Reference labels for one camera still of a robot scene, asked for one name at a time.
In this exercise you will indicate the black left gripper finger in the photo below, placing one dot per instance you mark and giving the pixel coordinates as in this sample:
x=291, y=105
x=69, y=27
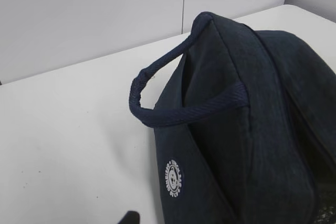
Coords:
x=130, y=215

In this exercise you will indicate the dark navy lunch bag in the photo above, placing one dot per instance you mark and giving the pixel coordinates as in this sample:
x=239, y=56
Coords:
x=244, y=126

